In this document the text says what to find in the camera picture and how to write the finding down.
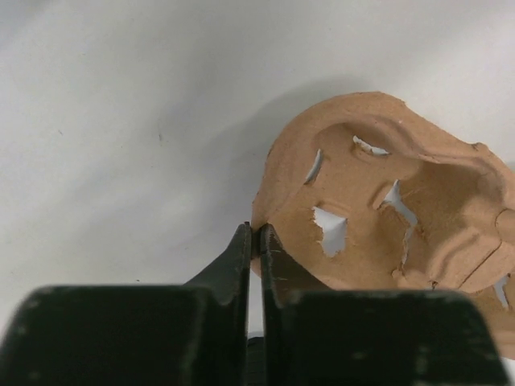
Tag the single brown cardboard cup carrier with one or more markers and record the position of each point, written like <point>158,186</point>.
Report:
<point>366,194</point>

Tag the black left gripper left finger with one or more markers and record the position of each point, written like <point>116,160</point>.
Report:
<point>189,334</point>

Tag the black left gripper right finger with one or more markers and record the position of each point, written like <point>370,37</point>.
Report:
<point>315,335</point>

